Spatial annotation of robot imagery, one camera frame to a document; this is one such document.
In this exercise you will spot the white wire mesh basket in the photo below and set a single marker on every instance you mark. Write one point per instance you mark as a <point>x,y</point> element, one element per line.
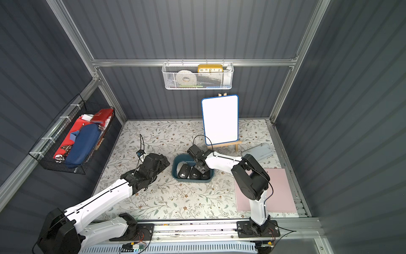
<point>205,81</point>

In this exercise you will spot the teal storage box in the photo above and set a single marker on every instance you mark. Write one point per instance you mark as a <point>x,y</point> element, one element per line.
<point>186,159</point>

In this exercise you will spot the yellow clock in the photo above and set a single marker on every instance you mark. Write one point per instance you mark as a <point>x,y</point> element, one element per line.
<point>210,68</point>

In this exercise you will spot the red package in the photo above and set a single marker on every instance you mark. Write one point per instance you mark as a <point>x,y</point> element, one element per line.
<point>102,118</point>

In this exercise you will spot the black Lecoo mouse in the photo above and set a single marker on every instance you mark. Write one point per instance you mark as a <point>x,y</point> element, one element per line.
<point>195,174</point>

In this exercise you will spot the black mouse with logo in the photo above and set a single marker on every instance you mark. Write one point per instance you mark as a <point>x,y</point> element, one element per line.
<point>205,175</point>

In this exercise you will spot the blue framed whiteboard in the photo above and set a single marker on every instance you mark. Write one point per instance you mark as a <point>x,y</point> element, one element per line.
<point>220,119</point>

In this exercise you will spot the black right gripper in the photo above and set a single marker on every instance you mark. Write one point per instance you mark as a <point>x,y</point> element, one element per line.
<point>201,163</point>

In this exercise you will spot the floral patterned table mat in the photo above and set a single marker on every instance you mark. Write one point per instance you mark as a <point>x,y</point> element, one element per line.
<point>168,198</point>

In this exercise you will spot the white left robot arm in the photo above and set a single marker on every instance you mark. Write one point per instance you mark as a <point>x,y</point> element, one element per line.
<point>72,230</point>

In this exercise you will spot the black wire wall basket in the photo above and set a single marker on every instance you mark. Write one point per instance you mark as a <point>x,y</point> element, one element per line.
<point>45,149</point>

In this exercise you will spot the pale blue plastic lid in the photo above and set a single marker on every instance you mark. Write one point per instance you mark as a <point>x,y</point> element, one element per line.
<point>260,152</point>

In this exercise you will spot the pink clipboard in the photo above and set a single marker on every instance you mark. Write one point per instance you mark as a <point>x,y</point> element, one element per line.
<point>282,201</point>

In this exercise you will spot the navy blue pouch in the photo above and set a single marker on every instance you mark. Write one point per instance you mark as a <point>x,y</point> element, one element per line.
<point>85,141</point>

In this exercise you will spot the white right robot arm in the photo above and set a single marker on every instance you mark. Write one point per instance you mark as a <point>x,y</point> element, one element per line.
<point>252,180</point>

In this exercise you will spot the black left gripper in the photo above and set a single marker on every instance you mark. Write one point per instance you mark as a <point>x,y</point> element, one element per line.
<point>159,162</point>

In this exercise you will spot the white tape roll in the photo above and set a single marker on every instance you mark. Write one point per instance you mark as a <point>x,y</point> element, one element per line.
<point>186,78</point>

